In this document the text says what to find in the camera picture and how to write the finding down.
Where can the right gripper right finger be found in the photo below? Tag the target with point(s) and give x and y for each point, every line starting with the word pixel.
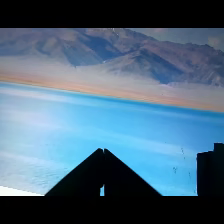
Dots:
pixel 125 176

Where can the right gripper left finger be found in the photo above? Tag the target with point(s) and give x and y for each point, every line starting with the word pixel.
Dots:
pixel 85 176

